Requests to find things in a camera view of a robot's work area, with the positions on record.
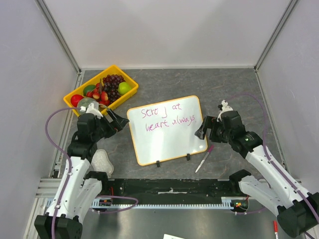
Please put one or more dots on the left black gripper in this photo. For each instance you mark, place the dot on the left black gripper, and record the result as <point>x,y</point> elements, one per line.
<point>112,128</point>

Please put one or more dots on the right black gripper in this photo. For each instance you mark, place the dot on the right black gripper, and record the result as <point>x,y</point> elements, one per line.
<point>209,128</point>

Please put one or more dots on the purple whiteboard marker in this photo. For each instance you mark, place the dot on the purple whiteboard marker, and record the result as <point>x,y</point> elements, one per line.
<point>204,159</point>

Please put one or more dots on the yellow-framed whiteboard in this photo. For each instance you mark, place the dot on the yellow-framed whiteboard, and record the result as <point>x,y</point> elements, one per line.
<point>166,130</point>

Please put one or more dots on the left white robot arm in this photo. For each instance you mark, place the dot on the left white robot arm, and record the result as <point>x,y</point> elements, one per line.
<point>78,187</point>

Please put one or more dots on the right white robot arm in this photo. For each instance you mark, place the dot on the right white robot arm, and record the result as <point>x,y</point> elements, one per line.
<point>296,209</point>

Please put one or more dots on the white whiteboard eraser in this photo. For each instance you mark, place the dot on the white whiteboard eraser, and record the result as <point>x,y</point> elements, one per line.
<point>101,162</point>

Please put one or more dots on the red cherry bunch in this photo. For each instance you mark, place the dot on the red cherry bunch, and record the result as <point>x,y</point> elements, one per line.
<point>100,95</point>

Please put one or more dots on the light green apple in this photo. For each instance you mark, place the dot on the light green apple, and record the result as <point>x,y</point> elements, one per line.
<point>124,88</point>

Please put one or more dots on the green netted melon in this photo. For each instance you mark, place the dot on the green netted melon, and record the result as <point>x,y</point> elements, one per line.
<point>85,102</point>

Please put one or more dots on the dark purple grape bunch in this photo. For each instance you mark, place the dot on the dark purple grape bunch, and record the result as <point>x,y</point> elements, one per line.
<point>111,85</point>

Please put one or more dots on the green lime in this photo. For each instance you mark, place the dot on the green lime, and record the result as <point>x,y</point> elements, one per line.
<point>89,90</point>

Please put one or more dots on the red apple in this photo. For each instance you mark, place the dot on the red apple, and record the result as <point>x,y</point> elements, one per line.
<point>75,99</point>

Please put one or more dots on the yellow plastic fruit bin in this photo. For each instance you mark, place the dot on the yellow plastic fruit bin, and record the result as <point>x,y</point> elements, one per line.
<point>99,79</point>

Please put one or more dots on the white paper sheet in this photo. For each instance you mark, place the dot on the white paper sheet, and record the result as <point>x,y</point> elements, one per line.
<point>167,236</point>

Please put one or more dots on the red pen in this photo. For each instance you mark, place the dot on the red pen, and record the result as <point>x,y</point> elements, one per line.
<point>275,229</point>

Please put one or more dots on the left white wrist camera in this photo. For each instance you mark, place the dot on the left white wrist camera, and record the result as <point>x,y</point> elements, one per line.
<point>91,109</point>

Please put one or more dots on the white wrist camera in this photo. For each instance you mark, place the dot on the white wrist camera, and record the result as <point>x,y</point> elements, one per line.
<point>223,107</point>
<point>91,109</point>

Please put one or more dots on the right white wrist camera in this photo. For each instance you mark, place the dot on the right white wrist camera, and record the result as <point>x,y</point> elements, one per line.
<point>223,107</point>

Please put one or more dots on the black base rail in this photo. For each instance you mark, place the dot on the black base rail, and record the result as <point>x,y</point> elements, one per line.
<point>171,191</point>

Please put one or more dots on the white slotted cable duct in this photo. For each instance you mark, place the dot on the white slotted cable duct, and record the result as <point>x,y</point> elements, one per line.
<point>225,204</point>

